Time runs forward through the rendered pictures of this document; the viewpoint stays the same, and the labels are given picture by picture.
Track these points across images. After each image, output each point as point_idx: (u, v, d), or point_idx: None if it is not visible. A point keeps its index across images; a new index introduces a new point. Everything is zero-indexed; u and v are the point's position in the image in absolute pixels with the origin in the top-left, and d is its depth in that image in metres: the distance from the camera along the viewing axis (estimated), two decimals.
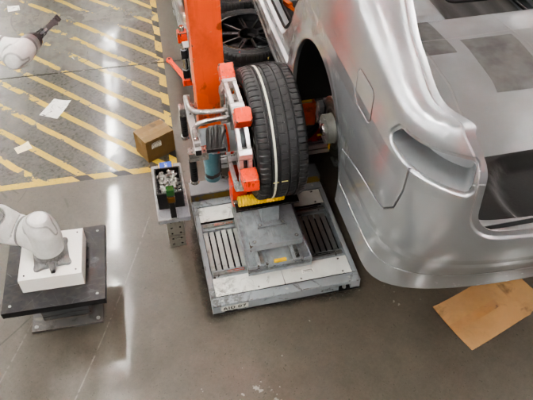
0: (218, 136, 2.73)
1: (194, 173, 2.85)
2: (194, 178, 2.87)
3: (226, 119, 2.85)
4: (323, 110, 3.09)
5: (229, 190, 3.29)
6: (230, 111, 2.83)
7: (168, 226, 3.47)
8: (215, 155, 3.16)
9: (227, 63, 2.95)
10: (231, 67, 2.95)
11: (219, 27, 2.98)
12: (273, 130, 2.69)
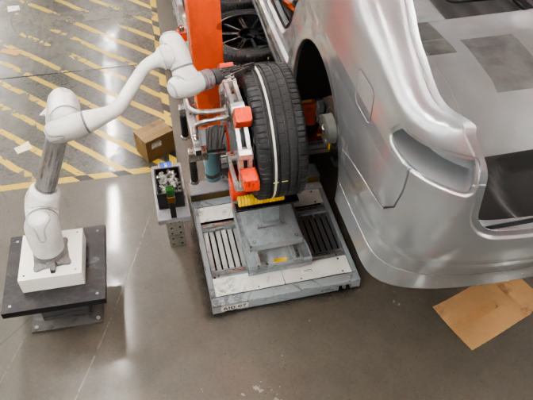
0: (218, 136, 2.73)
1: (194, 173, 2.85)
2: (194, 178, 2.87)
3: (226, 119, 2.85)
4: (323, 110, 3.09)
5: (229, 190, 3.29)
6: (230, 111, 2.83)
7: (168, 226, 3.47)
8: (215, 155, 3.16)
9: (227, 63, 2.95)
10: None
11: (219, 27, 2.98)
12: (273, 130, 2.69)
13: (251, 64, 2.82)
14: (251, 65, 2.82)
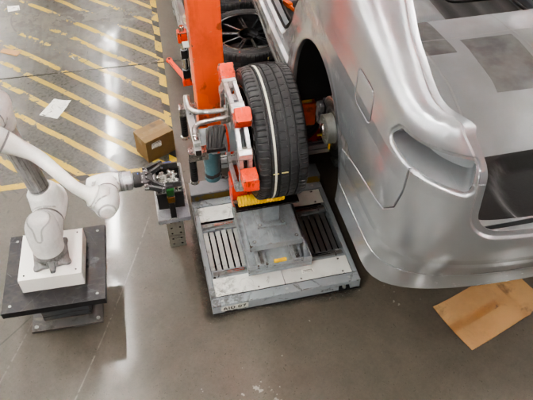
0: (218, 136, 2.73)
1: (194, 173, 2.85)
2: (194, 178, 2.87)
3: (226, 119, 2.85)
4: (323, 110, 3.09)
5: (229, 190, 3.29)
6: (230, 111, 2.83)
7: (168, 226, 3.47)
8: (215, 155, 3.16)
9: (227, 63, 2.95)
10: (231, 67, 2.95)
11: (219, 27, 2.98)
12: (270, 117, 2.69)
13: (177, 182, 2.79)
14: (176, 183, 2.79)
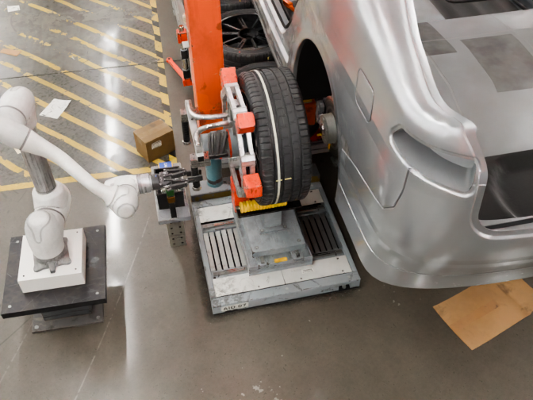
0: (220, 142, 2.70)
1: None
2: (196, 185, 2.85)
3: (228, 125, 2.82)
4: (323, 110, 3.09)
5: (231, 195, 3.26)
6: (232, 117, 2.80)
7: (168, 226, 3.47)
8: (216, 161, 3.13)
9: (229, 68, 2.92)
10: (233, 71, 2.93)
11: (219, 27, 2.98)
12: (274, 123, 2.66)
13: (199, 177, 2.81)
14: (197, 178, 2.81)
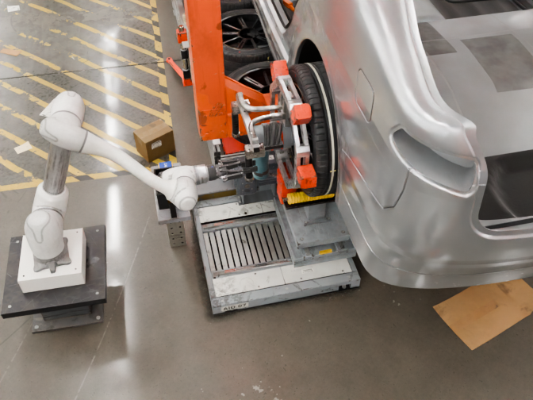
0: (276, 133, 2.75)
1: None
2: (249, 175, 2.89)
3: (281, 117, 2.87)
4: None
5: (278, 187, 3.30)
6: (285, 109, 2.84)
7: (168, 226, 3.47)
8: (265, 153, 3.17)
9: (280, 61, 2.96)
10: (285, 64, 2.97)
11: (219, 27, 2.98)
12: (329, 114, 2.70)
13: (254, 168, 2.85)
14: (253, 168, 2.85)
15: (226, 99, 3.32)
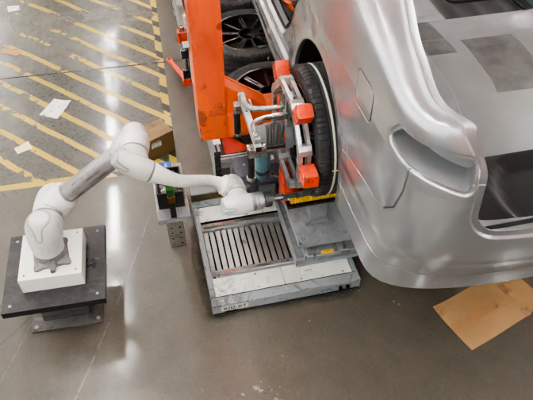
0: (278, 133, 2.75)
1: (252, 170, 2.87)
2: (251, 175, 2.89)
3: (283, 116, 2.87)
4: None
5: (279, 187, 3.30)
6: (288, 109, 2.84)
7: (168, 226, 3.47)
8: (266, 152, 3.17)
9: (282, 61, 2.97)
10: (286, 64, 2.97)
11: (219, 27, 2.98)
12: (331, 114, 2.70)
13: (307, 191, 3.01)
14: (306, 191, 3.01)
15: (226, 99, 3.32)
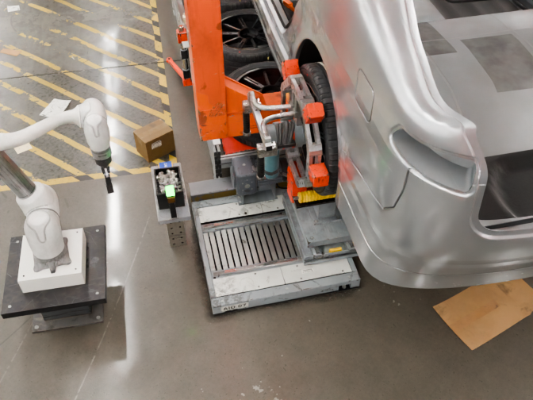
0: (289, 132, 2.75)
1: (262, 169, 2.87)
2: (261, 175, 2.89)
3: (293, 115, 2.87)
4: None
5: (288, 186, 3.31)
6: (297, 108, 2.85)
7: (168, 226, 3.47)
8: None
9: (292, 60, 2.97)
10: (296, 63, 2.97)
11: (219, 27, 2.98)
12: None
13: (112, 190, 2.92)
14: (111, 190, 2.91)
15: (226, 99, 3.32)
